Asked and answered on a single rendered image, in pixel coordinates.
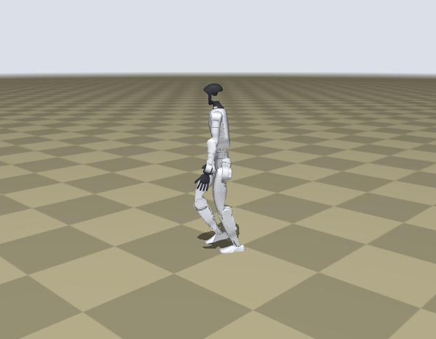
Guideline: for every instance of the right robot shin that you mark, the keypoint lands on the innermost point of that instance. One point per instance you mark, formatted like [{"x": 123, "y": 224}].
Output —
[{"x": 208, "y": 216}]

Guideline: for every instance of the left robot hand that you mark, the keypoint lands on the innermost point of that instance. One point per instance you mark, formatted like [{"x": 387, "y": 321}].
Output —
[{"x": 204, "y": 179}]

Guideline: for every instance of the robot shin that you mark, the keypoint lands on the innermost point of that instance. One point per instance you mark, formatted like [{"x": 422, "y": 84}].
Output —
[
  {"x": 229, "y": 225},
  {"x": 208, "y": 216}
]

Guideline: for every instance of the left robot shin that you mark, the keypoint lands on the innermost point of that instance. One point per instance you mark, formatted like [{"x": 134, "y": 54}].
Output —
[{"x": 229, "y": 225}]

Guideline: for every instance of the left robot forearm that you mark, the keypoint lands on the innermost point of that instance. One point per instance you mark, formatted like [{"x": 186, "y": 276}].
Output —
[{"x": 211, "y": 153}]

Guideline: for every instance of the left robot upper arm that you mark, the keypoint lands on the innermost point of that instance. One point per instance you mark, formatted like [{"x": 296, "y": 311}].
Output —
[{"x": 216, "y": 119}]

